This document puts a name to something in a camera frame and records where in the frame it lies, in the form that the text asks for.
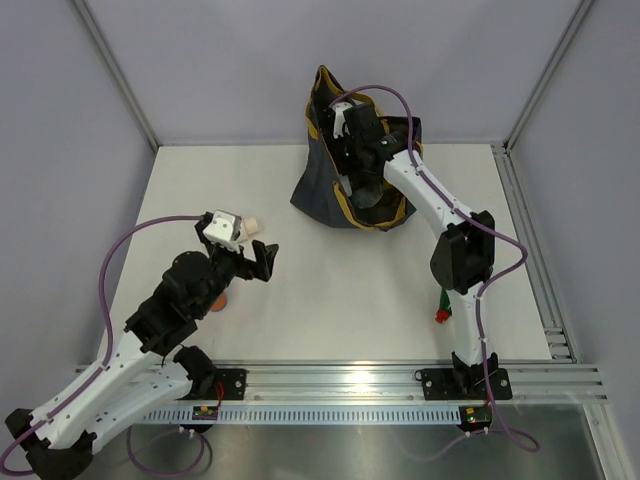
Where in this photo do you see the orange bottle with blue cap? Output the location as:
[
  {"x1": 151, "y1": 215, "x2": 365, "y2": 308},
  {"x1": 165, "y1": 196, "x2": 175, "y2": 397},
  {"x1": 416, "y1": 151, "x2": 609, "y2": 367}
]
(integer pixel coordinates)
[{"x1": 210, "y1": 293, "x2": 228, "y2": 312}]

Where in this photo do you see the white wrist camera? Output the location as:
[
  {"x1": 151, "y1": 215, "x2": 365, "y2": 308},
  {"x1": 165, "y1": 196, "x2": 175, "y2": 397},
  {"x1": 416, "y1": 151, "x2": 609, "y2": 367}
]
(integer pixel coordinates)
[
  {"x1": 331, "y1": 102, "x2": 354, "y2": 139},
  {"x1": 202, "y1": 210, "x2": 242, "y2": 253}
]

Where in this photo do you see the dark denim canvas bag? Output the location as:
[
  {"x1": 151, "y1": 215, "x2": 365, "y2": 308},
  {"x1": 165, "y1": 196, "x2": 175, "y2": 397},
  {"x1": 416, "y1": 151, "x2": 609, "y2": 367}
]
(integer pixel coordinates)
[{"x1": 290, "y1": 65, "x2": 421, "y2": 231}]

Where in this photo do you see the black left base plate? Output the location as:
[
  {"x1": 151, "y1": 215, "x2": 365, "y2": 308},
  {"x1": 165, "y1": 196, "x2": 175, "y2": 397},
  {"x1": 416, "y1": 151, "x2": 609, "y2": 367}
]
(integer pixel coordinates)
[{"x1": 199, "y1": 368, "x2": 248, "y2": 401}]

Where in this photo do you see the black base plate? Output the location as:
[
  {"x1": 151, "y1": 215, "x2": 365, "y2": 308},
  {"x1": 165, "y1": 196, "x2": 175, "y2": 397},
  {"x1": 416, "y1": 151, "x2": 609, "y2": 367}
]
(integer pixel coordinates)
[
  {"x1": 199, "y1": 368, "x2": 248, "y2": 401},
  {"x1": 414, "y1": 368, "x2": 513, "y2": 401}
]

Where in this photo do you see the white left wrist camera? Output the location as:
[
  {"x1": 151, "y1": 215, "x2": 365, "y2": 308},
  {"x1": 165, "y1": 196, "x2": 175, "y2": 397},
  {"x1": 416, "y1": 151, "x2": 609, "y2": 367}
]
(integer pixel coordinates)
[{"x1": 202, "y1": 210, "x2": 242, "y2": 253}]

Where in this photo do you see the grey aluminium corner post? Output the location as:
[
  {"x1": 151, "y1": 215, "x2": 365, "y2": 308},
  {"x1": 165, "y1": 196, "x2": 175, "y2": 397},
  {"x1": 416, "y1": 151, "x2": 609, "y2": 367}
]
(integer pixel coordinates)
[{"x1": 67, "y1": 0, "x2": 161, "y2": 153}]

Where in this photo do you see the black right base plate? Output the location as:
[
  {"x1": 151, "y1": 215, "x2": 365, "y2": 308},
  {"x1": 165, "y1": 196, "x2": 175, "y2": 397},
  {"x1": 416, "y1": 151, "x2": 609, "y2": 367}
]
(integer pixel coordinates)
[{"x1": 414, "y1": 368, "x2": 513, "y2": 401}]

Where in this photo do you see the right aluminium frame post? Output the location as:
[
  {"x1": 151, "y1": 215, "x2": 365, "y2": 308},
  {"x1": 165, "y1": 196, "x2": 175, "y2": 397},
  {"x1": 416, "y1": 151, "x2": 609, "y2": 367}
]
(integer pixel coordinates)
[{"x1": 503, "y1": 0, "x2": 598, "y2": 153}]

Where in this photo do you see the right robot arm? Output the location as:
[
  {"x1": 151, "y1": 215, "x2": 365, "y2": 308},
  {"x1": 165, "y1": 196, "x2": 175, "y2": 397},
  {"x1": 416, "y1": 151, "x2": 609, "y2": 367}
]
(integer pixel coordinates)
[{"x1": 331, "y1": 101, "x2": 495, "y2": 397}]

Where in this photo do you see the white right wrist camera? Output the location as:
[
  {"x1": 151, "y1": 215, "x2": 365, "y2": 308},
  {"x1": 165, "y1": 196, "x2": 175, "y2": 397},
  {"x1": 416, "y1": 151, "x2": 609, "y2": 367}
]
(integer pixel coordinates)
[{"x1": 331, "y1": 102, "x2": 354, "y2": 139}]

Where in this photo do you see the cream MURRAYLE bottle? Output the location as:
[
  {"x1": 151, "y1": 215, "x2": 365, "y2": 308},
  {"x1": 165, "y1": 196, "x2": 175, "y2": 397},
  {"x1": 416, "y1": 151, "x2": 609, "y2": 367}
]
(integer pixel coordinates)
[{"x1": 237, "y1": 217, "x2": 261, "y2": 243}]

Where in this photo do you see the green bottle with red cap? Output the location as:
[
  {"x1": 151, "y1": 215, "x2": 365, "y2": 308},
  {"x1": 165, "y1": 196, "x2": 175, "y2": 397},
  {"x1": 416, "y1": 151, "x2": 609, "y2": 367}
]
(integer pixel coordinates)
[{"x1": 435, "y1": 288, "x2": 452, "y2": 324}]

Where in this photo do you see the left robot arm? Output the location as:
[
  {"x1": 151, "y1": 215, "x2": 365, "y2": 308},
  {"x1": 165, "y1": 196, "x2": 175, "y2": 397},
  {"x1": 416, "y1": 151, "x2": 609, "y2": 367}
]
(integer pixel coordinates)
[{"x1": 5, "y1": 240, "x2": 279, "y2": 479}]

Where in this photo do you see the aluminium mounting rail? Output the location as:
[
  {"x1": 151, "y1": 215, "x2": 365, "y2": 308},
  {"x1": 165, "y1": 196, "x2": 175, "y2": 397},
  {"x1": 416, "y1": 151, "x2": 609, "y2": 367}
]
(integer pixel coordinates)
[{"x1": 74, "y1": 363, "x2": 609, "y2": 404}]

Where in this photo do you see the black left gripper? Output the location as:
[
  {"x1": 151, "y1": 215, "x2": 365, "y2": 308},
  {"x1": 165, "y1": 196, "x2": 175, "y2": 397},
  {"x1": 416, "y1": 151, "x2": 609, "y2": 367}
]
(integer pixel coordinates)
[{"x1": 195, "y1": 226, "x2": 277, "y2": 317}]

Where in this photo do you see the white slotted cable duct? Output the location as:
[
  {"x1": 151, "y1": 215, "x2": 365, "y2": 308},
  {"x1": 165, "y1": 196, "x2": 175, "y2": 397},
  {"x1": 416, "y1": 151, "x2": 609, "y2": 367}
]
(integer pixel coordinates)
[{"x1": 139, "y1": 404, "x2": 492, "y2": 426}]

